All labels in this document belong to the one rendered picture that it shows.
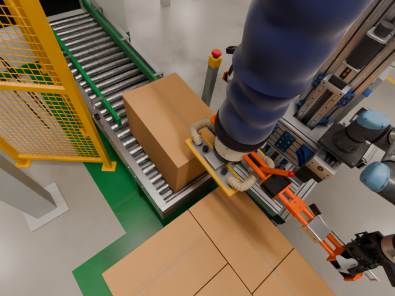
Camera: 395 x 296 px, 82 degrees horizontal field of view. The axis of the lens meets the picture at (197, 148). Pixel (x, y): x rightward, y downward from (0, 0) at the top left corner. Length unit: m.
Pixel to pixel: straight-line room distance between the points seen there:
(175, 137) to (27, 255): 1.50
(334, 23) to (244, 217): 1.28
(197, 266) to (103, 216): 0.99
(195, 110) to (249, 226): 0.82
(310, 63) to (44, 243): 2.12
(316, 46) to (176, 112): 0.96
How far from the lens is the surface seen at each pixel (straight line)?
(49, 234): 2.25
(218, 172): 1.04
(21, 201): 1.99
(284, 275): 1.63
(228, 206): 1.59
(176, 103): 1.43
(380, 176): 0.78
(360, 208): 2.82
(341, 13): 0.56
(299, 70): 0.61
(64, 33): 2.80
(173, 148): 1.24
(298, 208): 0.97
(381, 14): 1.38
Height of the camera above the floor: 2.02
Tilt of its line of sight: 59 degrees down
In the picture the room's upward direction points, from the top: 13 degrees clockwise
